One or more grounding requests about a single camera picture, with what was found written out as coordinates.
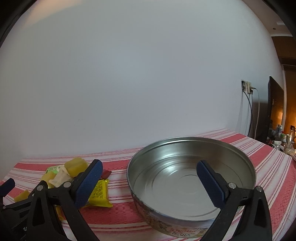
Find brown wooden wardrobe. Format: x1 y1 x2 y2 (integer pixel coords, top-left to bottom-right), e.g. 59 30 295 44
270 35 296 130

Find white cable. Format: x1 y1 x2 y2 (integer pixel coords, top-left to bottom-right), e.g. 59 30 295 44
253 88 261 140

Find round metal cookie tin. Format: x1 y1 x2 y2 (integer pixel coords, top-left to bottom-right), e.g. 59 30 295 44
127 137 257 238

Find yellow snack packet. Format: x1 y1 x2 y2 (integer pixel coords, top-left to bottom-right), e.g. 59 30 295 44
84 179 114 208

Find red white striped cloth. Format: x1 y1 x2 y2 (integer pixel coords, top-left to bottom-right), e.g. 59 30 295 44
0 128 296 241

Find beige snack packet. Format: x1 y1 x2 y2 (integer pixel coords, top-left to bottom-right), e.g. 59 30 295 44
49 170 75 189

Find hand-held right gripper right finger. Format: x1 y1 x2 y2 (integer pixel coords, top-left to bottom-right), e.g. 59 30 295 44
196 160 273 241

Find yellow green scouring sponge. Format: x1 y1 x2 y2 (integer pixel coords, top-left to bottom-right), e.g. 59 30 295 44
13 190 30 202

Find cluster of bottles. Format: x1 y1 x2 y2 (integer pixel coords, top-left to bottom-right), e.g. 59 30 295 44
268 124 296 156

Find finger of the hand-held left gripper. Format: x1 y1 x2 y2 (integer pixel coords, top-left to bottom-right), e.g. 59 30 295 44
2 197 33 212
0 178 15 198

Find green wafer packet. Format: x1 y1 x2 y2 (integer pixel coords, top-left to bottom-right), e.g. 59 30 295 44
46 165 64 175

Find dark flat screen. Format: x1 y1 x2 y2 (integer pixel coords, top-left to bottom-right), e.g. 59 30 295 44
266 76 284 144

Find gold foil packet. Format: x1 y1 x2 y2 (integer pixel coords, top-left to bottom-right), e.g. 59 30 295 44
55 205 65 221

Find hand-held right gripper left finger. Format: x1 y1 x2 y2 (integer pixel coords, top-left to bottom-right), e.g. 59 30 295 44
25 159 103 241

